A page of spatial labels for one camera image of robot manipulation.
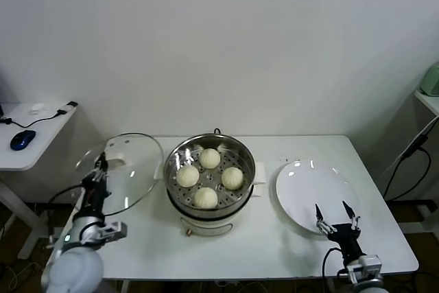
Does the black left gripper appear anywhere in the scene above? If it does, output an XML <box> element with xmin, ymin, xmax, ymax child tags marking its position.
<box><xmin>82</xmin><ymin>151</ymin><xmax>112</xmax><ymax>211</ymax></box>

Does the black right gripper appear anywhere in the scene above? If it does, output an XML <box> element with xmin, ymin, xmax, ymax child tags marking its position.
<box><xmin>314</xmin><ymin>200</ymin><xmax>363</xmax><ymax>260</ymax></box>

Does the glass lid with cream handle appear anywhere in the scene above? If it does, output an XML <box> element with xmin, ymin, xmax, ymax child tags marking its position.
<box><xmin>74</xmin><ymin>132</ymin><xmax>165</xmax><ymax>217</ymax></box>

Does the white steamed baozi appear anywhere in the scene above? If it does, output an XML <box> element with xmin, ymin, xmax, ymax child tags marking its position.
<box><xmin>221</xmin><ymin>166</ymin><xmax>244</xmax><ymax>191</ymax></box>
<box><xmin>199</xmin><ymin>148</ymin><xmax>222</xmax><ymax>169</ymax></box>
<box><xmin>176</xmin><ymin>165</ymin><xmax>200</xmax><ymax>188</ymax></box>
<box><xmin>193</xmin><ymin>186</ymin><xmax>219</xmax><ymax>209</ymax></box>

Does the stainless steel steamer basket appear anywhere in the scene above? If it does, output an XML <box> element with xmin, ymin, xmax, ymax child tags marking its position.
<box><xmin>163</xmin><ymin>134</ymin><xmax>257</xmax><ymax>213</ymax></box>

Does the white round plate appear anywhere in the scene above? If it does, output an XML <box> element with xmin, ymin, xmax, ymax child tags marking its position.
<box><xmin>276</xmin><ymin>160</ymin><xmax>361</xmax><ymax>236</ymax></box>

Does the white side table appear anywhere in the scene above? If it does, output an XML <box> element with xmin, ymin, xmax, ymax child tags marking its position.
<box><xmin>0</xmin><ymin>102</ymin><xmax>80</xmax><ymax>259</ymax></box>

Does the blue computer mouse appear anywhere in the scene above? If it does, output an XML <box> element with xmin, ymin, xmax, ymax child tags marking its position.
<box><xmin>10</xmin><ymin>129</ymin><xmax>37</xmax><ymax>151</ymax></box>

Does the white slanted bar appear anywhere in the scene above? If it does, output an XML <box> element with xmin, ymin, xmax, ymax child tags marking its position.
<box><xmin>379</xmin><ymin>121</ymin><xmax>432</xmax><ymax>178</ymax></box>

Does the white side desk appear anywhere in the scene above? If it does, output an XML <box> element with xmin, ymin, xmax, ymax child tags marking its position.
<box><xmin>414</xmin><ymin>89</ymin><xmax>439</xmax><ymax>117</ymax></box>

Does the pale green appliance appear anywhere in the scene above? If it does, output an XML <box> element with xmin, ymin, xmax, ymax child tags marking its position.
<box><xmin>420</xmin><ymin>61</ymin><xmax>439</xmax><ymax>97</ymax></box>

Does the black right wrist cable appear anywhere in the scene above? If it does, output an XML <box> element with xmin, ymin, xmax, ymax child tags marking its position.
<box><xmin>322</xmin><ymin>247</ymin><xmax>347</xmax><ymax>279</ymax></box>

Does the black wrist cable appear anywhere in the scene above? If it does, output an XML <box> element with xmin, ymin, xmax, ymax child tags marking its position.
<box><xmin>50</xmin><ymin>185</ymin><xmax>86</xmax><ymax>204</ymax></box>
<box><xmin>322</xmin><ymin>247</ymin><xmax>347</xmax><ymax>279</ymax></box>

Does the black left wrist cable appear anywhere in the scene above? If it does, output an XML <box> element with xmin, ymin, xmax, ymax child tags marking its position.
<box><xmin>50</xmin><ymin>185</ymin><xmax>86</xmax><ymax>204</ymax></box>

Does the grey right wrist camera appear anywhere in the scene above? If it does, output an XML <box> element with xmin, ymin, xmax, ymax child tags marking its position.
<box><xmin>346</xmin><ymin>255</ymin><xmax>383</xmax><ymax>275</ymax></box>

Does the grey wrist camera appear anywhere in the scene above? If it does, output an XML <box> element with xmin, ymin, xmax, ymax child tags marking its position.
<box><xmin>346</xmin><ymin>255</ymin><xmax>383</xmax><ymax>275</ymax></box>
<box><xmin>97</xmin><ymin>221</ymin><xmax>128</xmax><ymax>243</ymax></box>

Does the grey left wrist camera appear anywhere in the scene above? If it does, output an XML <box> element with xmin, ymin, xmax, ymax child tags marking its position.
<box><xmin>97</xmin><ymin>221</ymin><xmax>128</xmax><ymax>243</ymax></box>

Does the black cable with adapter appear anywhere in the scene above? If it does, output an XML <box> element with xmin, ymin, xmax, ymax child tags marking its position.
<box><xmin>0</xmin><ymin>100</ymin><xmax>79</xmax><ymax>128</ymax></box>

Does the black power cable with plug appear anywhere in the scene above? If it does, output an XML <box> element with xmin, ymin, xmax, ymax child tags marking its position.
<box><xmin>383</xmin><ymin>134</ymin><xmax>433</xmax><ymax>202</ymax></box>

